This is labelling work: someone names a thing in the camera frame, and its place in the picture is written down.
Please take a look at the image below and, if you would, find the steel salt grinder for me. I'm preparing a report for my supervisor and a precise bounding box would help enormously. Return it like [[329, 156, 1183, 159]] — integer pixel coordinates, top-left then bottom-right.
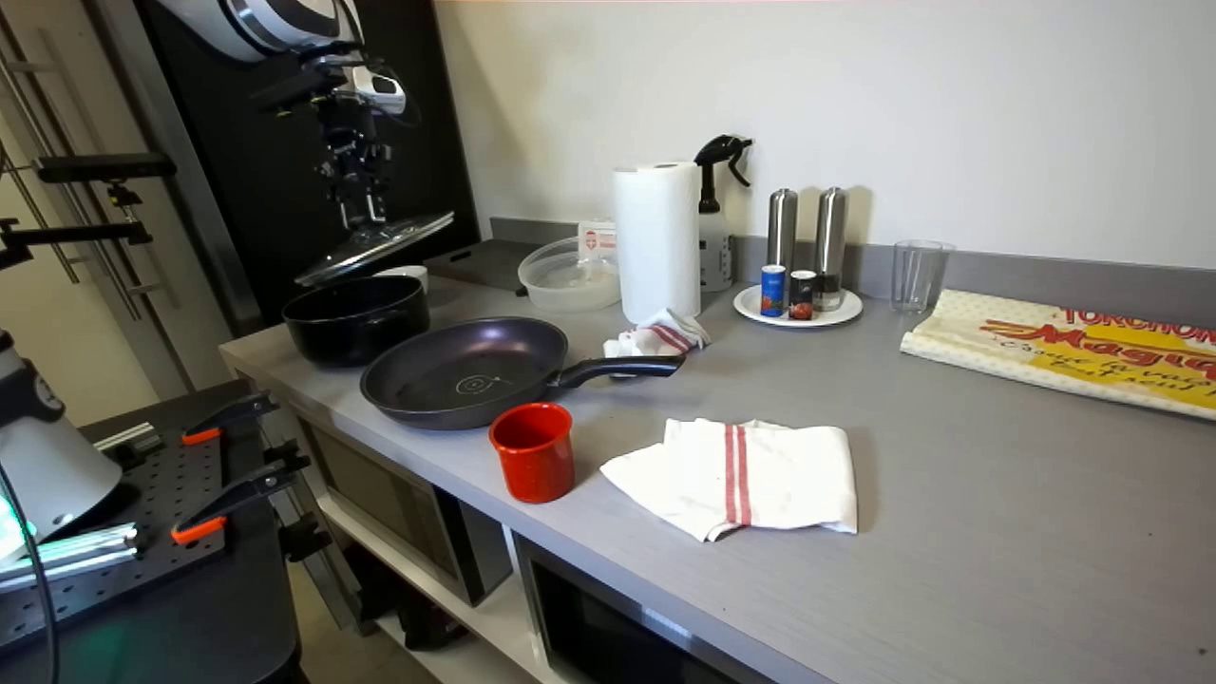
[[768, 189, 798, 267]]

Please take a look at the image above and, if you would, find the blue can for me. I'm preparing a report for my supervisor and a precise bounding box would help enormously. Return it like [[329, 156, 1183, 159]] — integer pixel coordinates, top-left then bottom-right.
[[760, 262, 787, 319]]

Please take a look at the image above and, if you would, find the glass lid black knob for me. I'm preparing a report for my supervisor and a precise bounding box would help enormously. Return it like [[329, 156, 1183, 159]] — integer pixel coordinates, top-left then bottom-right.
[[298, 214, 457, 290]]

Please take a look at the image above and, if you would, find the white red striped towel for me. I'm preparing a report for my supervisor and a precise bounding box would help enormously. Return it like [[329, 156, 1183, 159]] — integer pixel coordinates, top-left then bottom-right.
[[599, 419, 859, 544]]

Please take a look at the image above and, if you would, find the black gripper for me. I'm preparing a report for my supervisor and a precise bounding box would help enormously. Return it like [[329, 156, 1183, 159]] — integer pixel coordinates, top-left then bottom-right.
[[312, 61, 409, 232]]

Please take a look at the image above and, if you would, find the black pot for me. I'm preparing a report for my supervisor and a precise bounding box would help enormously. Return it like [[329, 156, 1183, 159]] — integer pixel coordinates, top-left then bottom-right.
[[284, 278, 428, 369]]

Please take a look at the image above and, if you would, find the dark frying pan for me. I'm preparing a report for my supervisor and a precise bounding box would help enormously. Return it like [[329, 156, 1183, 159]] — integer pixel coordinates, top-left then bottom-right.
[[361, 314, 680, 428]]

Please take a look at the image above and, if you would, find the dark small jar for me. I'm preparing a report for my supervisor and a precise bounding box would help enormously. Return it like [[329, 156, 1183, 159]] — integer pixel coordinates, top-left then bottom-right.
[[787, 270, 822, 319]]

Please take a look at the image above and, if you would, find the crumpled white red cloth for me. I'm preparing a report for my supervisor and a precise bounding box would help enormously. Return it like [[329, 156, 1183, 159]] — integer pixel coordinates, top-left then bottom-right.
[[604, 307, 709, 357]]

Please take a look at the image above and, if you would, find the red cup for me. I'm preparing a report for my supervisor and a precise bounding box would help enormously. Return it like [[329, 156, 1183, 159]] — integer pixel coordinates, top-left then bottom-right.
[[490, 403, 575, 501]]

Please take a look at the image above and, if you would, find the white paper towel roll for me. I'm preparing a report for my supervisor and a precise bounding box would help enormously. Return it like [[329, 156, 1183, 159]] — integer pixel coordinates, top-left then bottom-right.
[[613, 162, 701, 323]]

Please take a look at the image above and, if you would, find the clear plastic container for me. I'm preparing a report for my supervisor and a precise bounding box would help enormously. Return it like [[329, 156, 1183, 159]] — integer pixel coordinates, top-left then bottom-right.
[[518, 237, 618, 311]]

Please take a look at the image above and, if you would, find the clear drinking glass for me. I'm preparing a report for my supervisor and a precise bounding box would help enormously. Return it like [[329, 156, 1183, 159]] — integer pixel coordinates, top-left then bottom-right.
[[892, 242, 945, 311]]

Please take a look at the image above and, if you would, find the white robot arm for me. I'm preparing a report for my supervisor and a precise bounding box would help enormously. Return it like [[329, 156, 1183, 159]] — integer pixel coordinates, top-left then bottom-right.
[[157, 0, 409, 232]]

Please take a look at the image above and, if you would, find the yellow printed bag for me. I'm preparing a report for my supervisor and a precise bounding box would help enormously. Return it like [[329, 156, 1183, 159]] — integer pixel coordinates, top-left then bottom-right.
[[899, 290, 1216, 422]]

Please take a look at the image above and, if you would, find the orange handled clamp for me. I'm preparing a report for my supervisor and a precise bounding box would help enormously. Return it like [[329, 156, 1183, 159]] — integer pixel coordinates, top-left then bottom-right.
[[171, 440, 309, 546], [179, 393, 274, 449]]

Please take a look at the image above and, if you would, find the steel pepper grinder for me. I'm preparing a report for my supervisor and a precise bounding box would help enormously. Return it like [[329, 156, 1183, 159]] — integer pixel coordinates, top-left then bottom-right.
[[818, 185, 849, 307]]

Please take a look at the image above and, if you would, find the white round plate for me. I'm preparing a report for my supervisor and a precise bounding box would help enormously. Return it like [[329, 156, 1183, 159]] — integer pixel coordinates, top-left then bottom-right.
[[735, 286, 863, 332]]

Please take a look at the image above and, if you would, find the black robot table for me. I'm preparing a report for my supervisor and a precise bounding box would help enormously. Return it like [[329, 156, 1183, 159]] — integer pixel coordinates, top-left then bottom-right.
[[0, 385, 305, 684]]

